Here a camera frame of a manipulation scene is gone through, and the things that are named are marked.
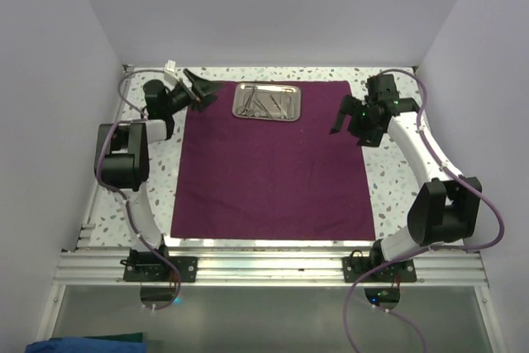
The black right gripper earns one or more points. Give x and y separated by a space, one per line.
350 107

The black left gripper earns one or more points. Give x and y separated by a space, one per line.
206 87

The purple surgical cloth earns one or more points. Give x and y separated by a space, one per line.
252 179

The steel scissors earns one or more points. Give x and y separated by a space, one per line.
244 110

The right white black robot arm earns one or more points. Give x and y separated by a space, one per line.
446 207

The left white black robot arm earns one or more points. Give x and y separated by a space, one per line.
122 162

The steel clamp in tray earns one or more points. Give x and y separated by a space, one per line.
260 109

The stainless steel instrument tray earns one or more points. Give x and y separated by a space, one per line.
242 90

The steel flat instrument in tray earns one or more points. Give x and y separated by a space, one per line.
282 101

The green cloth piece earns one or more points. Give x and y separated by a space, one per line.
136 337

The blue cloth bundle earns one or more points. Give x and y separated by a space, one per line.
85 345

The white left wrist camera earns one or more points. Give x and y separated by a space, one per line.
170 72

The aluminium left side rail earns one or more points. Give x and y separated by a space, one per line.
88 224

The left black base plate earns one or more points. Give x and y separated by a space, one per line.
158 271

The aluminium front rail frame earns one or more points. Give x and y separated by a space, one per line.
269 264

